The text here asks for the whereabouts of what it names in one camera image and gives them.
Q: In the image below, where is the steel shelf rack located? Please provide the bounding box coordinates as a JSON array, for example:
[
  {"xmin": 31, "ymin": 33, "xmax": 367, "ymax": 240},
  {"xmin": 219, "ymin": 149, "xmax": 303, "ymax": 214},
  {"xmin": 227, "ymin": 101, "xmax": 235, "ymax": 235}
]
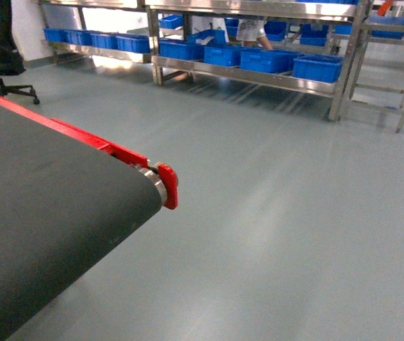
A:
[{"xmin": 145, "ymin": 1, "xmax": 372, "ymax": 121}]

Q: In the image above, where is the blue plastic bin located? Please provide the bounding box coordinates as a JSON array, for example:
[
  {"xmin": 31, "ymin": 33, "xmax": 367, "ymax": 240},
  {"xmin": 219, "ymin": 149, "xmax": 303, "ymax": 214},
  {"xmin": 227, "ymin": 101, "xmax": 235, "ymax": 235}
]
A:
[
  {"xmin": 159, "ymin": 39, "xmax": 204, "ymax": 60},
  {"xmin": 203, "ymin": 45, "xmax": 246, "ymax": 67},
  {"xmin": 239, "ymin": 48, "xmax": 302, "ymax": 74},
  {"xmin": 293, "ymin": 55, "xmax": 344, "ymax": 83}
]

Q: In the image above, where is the person in white shirt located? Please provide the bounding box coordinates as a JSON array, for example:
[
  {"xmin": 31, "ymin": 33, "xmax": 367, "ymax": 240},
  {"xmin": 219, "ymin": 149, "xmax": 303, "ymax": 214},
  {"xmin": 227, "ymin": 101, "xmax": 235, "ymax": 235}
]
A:
[{"xmin": 236, "ymin": 19, "xmax": 273, "ymax": 50}]

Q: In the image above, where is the steel side table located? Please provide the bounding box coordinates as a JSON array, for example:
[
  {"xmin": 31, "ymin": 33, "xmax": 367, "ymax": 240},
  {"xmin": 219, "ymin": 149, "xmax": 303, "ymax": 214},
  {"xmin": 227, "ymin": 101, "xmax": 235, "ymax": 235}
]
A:
[{"xmin": 344, "ymin": 1, "xmax": 404, "ymax": 132}]

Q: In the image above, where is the red conveyor side rail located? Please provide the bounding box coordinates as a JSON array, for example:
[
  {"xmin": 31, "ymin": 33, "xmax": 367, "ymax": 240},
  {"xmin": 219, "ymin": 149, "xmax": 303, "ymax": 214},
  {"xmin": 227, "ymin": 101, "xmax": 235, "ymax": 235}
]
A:
[{"xmin": 0, "ymin": 97, "xmax": 179, "ymax": 210}]

